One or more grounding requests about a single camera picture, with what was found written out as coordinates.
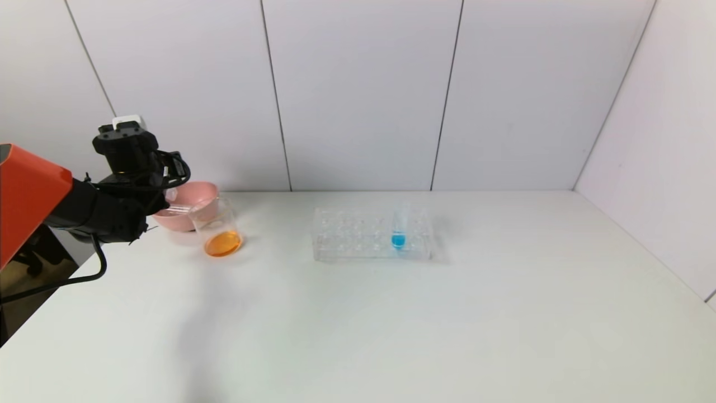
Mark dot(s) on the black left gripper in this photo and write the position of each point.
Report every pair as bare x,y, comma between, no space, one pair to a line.
131,154

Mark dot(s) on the test tube with red pigment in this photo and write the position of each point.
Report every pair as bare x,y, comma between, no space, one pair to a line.
180,210

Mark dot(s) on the orange and black left arm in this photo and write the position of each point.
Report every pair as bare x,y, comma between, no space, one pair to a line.
28,196

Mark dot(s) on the clear glass beaker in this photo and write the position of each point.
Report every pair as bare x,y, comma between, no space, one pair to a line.
222,243

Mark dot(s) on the clear acrylic test tube rack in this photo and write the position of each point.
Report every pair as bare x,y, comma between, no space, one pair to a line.
352,240

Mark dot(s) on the test tube with blue pigment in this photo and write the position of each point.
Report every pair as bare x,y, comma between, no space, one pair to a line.
398,240

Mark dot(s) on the pink bowl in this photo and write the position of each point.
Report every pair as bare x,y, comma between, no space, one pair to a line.
196,193

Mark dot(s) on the black chair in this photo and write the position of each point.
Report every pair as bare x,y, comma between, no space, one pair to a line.
33,254

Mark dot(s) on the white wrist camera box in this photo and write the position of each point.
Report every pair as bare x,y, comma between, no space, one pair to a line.
128,121

